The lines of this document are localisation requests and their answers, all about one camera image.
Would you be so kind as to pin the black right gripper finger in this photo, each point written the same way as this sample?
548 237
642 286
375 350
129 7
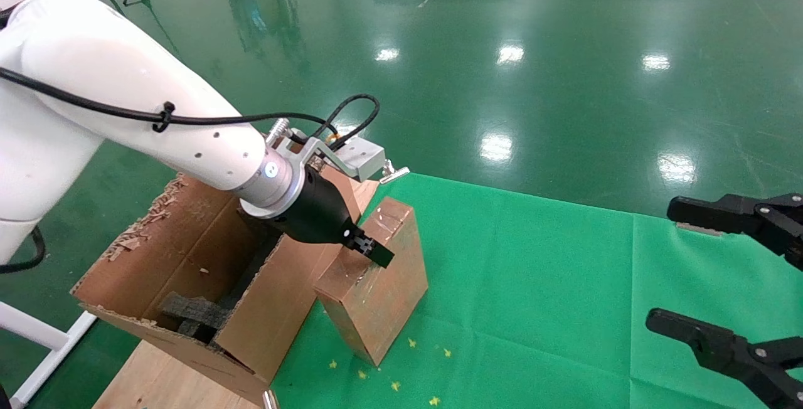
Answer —
728 349
740 214

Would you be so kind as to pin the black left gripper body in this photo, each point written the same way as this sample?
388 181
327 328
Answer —
320 214

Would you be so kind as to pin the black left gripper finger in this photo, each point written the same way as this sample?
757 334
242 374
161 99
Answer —
376 253

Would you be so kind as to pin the small brown cardboard box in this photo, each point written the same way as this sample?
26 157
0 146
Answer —
382 302

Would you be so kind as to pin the large open cardboard carton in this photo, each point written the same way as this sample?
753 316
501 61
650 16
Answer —
188 233

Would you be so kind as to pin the black foam block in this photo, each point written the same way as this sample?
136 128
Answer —
194 312

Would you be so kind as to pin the green cloth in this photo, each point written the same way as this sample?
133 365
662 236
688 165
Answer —
552 296

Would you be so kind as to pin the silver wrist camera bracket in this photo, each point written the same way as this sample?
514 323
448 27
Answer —
361 158

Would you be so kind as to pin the white metal frame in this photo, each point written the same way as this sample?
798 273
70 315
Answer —
37 334

